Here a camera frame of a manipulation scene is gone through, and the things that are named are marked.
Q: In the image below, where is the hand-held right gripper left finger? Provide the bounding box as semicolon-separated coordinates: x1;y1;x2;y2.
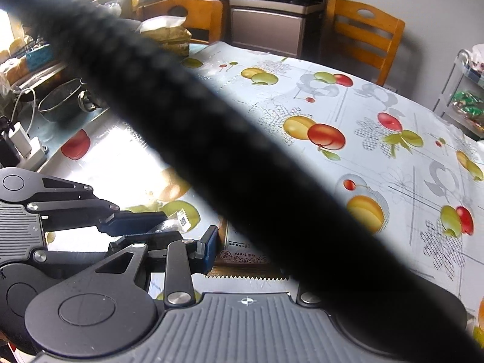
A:
53;225;220;306

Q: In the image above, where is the shiny metal pot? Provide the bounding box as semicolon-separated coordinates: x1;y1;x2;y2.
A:
77;89;99;113

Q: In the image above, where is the black braided cable sleeve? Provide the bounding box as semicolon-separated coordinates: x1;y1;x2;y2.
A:
0;0;484;363

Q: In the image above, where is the orange wooden chair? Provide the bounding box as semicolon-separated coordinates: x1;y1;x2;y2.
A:
136;0;224;44
326;0;406;86

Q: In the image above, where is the clear plastic snack packet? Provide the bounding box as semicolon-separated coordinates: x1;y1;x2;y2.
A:
153;208;191;235

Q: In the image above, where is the clear acrylic rack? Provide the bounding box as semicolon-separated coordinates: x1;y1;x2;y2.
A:
433;47;484;140

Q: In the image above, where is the fruit print tablecloth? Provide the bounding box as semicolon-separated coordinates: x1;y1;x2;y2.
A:
38;41;484;345

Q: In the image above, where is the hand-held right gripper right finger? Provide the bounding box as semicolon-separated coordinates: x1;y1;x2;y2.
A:
297;290;322;307

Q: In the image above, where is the white plastic bag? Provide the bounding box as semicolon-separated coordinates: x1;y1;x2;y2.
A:
467;43;484;84

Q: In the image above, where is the pile of green candies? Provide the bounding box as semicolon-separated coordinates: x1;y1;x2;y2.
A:
452;91;484;118

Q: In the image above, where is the bread loaf bag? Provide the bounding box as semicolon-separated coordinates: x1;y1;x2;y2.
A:
0;38;31;87

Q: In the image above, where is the light blue box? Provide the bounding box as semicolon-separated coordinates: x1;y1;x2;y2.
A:
25;43;51;72

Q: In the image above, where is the grey cabinet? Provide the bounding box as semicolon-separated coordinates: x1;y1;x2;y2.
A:
229;0;328;61

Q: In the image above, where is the metal strainer bowl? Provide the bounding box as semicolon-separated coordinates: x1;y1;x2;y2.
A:
38;78;86;123

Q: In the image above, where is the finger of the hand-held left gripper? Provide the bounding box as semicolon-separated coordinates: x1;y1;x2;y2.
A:
32;232;184;278
26;174;167;235

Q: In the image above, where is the beige snack packet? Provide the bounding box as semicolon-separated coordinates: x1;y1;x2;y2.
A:
206;217;293;281

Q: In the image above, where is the white charger cable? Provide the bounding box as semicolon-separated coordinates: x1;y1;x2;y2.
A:
11;87;38;129

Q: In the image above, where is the white power adapter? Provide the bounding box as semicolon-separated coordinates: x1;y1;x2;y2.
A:
23;136;48;172

